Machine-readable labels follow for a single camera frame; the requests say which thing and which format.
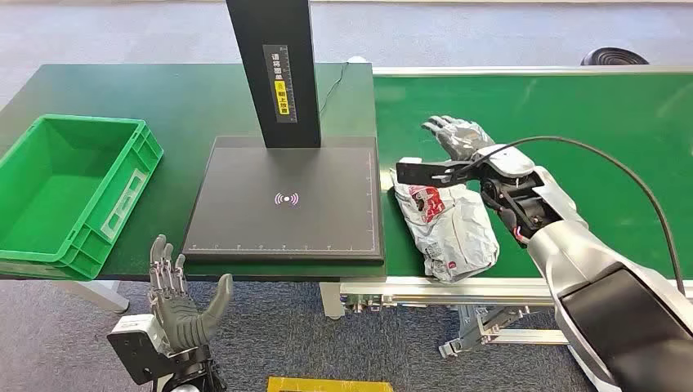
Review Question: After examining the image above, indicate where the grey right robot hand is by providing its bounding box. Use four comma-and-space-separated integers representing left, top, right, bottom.
422, 114, 497, 163

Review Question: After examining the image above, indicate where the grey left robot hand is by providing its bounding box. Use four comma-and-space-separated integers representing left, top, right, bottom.
149, 234, 235, 356

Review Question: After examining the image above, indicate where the white red-printed plastic package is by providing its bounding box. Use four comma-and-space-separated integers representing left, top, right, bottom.
391, 170, 501, 284

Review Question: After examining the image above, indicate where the green conveyor belt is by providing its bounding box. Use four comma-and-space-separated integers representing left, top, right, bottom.
373, 73, 693, 280

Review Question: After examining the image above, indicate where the black inbound scanner machine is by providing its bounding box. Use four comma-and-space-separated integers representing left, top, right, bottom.
181, 0, 386, 265

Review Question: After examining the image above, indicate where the white slanted table leg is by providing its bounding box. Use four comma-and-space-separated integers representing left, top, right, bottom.
52, 279, 131, 315

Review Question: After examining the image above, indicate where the grey upright support leg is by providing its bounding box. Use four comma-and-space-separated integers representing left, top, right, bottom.
319, 282, 346, 321

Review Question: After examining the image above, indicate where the yellow floor tape marking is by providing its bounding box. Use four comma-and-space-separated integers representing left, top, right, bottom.
266, 376, 395, 392

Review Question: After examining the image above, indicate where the green plastic crate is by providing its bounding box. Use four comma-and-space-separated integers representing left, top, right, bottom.
0, 114, 164, 282

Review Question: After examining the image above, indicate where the black ribbed round object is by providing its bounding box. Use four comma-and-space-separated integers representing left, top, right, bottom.
580, 47, 651, 67

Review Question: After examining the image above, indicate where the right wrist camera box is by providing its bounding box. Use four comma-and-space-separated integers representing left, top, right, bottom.
396, 157, 479, 189

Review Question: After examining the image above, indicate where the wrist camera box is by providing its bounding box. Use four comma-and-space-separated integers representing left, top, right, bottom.
106, 314, 170, 385
396, 157, 479, 189

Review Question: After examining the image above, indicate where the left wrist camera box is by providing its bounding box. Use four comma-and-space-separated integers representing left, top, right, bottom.
106, 314, 170, 385

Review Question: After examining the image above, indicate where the thin black table cable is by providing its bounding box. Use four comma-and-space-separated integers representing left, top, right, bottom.
319, 62, 350, 116

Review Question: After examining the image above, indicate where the aluminium conveyor frame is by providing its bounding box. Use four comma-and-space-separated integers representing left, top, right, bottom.
338, 65, 693, 361

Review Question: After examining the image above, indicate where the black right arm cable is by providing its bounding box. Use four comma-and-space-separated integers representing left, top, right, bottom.
475, 136, 686, 296

